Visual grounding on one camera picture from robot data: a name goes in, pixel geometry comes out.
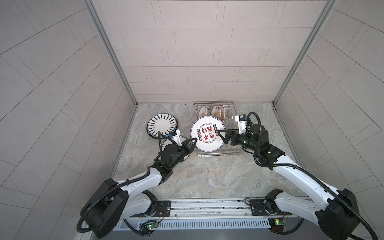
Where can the orange sunburst plate front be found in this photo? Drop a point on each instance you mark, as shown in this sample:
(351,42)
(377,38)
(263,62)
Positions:
(202,112)

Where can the right circuit board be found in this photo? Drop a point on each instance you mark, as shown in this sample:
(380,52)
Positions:
(277,225)

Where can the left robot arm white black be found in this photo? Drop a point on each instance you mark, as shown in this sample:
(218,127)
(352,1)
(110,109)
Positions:
(114,201)

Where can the left corner aluminium profile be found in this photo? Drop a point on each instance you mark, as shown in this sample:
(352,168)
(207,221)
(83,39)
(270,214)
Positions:
(107,44)

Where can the red text green rim plate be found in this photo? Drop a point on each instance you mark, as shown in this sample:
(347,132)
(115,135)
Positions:
(205,130)

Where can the left circuit board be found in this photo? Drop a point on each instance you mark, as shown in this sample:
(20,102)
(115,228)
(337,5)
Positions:
(149,227)

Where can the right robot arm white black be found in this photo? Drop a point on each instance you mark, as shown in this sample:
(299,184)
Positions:
(334,211)

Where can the corner aluminium profile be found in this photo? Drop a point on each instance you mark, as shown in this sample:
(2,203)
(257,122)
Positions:
(324,15)
(107,44)

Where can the right corner aluminium profile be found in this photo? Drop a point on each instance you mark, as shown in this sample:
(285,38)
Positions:
(324,15)

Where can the orange pattern plate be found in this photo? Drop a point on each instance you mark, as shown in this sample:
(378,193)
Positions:
(223,113)
(216,111)

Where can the metal wire dish rack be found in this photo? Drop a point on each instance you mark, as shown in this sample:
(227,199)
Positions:
(229,123)

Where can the circuit board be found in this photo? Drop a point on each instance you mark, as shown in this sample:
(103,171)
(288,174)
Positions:
(149,227)
(277,225)

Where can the black white striped plate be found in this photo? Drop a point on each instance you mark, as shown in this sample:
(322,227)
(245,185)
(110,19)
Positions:
(163,123)

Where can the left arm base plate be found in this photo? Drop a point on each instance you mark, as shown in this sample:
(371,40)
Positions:
(158,209)

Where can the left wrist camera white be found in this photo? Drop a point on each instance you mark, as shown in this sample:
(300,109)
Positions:
(174,135)

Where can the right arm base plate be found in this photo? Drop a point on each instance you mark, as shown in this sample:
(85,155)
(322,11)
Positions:
(262,207)

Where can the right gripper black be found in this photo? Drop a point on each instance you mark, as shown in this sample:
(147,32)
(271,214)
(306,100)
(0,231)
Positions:
(234,132)

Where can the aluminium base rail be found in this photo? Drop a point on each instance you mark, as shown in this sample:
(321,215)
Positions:
(236,208)

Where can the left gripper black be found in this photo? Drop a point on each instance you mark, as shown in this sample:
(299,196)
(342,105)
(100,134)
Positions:
(186,147)

